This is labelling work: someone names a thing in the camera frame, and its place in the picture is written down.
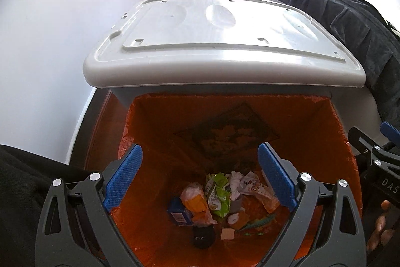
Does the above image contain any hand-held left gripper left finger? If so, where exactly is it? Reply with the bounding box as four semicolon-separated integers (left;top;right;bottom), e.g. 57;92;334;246
35;143;144;267

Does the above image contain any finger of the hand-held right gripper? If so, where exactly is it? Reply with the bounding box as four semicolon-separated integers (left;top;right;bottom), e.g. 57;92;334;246
379;121;400;151
348;126;400;193

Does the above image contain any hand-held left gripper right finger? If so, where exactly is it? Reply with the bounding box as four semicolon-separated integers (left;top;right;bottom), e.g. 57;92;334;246
258;142;367;267

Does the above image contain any white and orange wrapper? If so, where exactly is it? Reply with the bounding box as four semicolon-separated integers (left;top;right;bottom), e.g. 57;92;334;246
240;171;281;214

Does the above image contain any white tissue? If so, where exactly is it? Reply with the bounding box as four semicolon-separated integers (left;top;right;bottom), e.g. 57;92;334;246
230;171;248;201

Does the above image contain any green plastic toy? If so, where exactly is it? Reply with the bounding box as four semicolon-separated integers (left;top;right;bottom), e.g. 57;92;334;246
239;213;278;237

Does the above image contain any orange bin liner bag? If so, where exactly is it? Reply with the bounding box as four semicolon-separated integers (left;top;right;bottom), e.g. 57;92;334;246
117;93;364;267

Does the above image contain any brown packet with white circle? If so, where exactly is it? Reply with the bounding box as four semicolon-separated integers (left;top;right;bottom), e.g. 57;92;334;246
227;211;251;230

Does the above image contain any small blue carton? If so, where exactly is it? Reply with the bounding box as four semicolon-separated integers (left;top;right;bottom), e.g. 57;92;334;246
167;197;194;226

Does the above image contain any green snack packet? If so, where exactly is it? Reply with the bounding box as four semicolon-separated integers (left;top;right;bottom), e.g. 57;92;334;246
204;172;232;219

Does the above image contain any orange snack packet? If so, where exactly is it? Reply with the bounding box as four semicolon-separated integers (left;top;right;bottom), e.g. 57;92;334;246
181;182;217;226

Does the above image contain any person's right hand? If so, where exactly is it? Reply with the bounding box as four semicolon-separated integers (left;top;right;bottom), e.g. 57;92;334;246
365;200;400;252

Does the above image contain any black cylindrical object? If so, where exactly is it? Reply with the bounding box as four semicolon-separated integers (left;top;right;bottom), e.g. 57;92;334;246
191;224;217;249

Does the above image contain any person's black garment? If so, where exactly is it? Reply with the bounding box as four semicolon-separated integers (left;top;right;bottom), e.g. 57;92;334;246
0;144;104;267

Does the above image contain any grey bin lid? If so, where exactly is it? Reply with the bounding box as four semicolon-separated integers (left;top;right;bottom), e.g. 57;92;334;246
83;0;386;127

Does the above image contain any dark blanket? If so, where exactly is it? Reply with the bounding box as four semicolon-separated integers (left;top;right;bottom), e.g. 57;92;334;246
244;0;400;92

